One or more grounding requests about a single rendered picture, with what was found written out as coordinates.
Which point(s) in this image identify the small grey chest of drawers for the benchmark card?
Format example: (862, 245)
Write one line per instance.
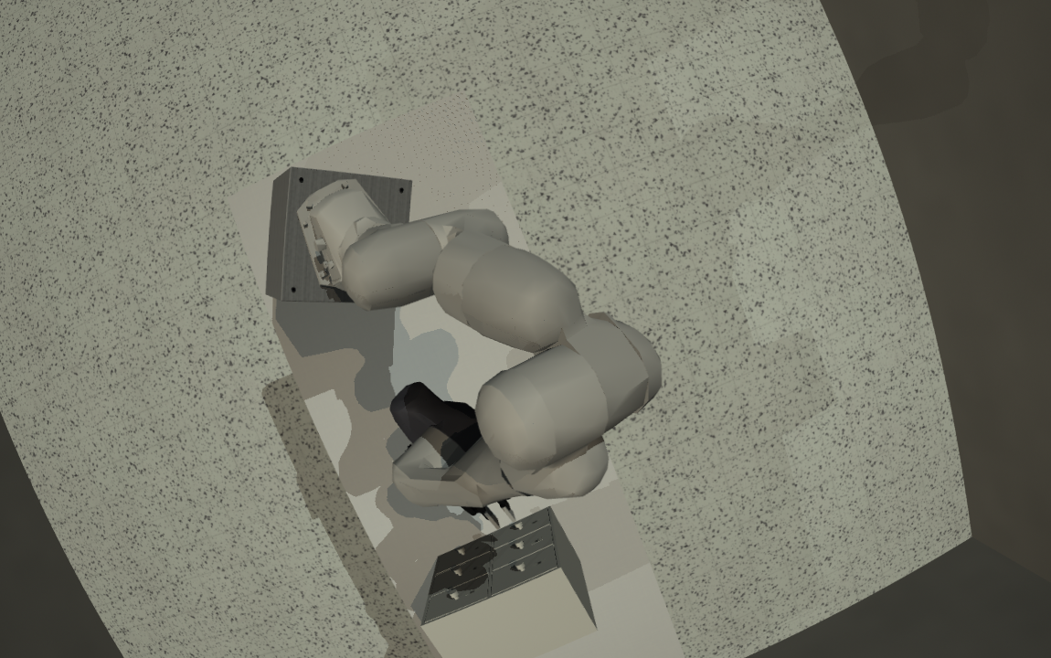
(525, 621)

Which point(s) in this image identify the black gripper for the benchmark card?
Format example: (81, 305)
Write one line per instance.
(488, 514)

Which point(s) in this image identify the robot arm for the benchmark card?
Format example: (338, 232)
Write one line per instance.
(586, 376)

